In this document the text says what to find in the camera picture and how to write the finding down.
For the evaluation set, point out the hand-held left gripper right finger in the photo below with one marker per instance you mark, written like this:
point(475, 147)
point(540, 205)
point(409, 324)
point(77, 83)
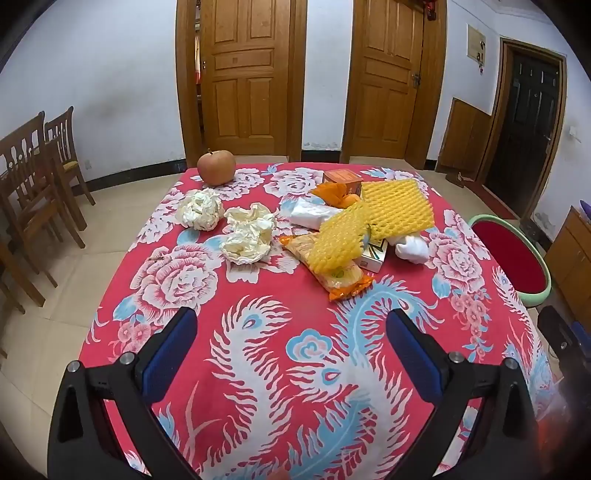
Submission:
point(415, 360)

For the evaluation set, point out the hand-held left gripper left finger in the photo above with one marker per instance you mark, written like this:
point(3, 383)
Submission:
point(168, 360)

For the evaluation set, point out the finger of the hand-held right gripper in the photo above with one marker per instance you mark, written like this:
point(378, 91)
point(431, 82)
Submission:
point(556, 332)

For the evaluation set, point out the white tissue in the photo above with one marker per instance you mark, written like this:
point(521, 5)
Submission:
point(201, 210)

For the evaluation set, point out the wooden cabinet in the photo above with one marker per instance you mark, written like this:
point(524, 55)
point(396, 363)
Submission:
point(572, 254)

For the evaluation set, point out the red stool with green rim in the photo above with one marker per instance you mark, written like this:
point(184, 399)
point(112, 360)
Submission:
point(508, 254)

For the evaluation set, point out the white green small box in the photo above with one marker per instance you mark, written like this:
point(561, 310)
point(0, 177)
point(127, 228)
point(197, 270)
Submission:
point(371, 259)

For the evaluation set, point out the orange snack packet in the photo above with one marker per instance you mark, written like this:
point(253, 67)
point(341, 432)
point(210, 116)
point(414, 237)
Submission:
point(339, 280)

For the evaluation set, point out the white crumpled paper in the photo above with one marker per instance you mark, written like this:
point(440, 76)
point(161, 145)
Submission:
point(413, 249)

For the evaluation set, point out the red floral tablecloth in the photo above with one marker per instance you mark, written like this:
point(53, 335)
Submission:
point(277, 300)

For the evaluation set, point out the cream crumpled tissue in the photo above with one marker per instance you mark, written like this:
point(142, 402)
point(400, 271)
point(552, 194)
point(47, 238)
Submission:
point(251, 219)
point(244, 248)

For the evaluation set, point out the small yellow foam net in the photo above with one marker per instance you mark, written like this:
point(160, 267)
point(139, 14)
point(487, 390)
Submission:
point(337, 242)

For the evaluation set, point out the large yellow foam net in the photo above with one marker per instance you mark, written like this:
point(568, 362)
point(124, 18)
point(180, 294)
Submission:
point(397, 205)

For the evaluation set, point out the white plastic packet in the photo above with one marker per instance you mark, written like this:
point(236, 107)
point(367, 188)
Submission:
point(311, 213)

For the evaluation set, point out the orange twisted wrapper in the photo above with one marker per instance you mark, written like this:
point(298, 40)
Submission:
point(332, 193)

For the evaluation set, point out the small orange box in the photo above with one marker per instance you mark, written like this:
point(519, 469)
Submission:
point(344, 179)

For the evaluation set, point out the red yellow apple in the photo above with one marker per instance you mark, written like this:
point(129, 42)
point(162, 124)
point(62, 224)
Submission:
point(216, 168)

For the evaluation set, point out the dark metal door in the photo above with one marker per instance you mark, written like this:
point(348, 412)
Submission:
point(521, 129)

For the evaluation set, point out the wooden chair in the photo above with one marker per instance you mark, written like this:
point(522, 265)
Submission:
point(27, 184)
point(62, 134)

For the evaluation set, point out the wooden panel door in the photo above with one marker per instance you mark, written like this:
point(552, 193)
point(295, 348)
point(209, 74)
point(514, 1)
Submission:
point(244, 83)

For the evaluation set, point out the white light switch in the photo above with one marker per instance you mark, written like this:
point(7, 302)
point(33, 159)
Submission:
point(574, 132)

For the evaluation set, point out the wooden wall panel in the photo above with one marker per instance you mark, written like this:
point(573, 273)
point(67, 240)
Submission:
point(464, 138)

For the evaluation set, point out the wooden door frame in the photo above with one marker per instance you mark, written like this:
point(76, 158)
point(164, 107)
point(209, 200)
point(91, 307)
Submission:
point(436, 92)
point(184, 92)

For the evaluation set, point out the beige wall box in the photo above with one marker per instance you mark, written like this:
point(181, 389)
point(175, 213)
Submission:
point(475, 41)

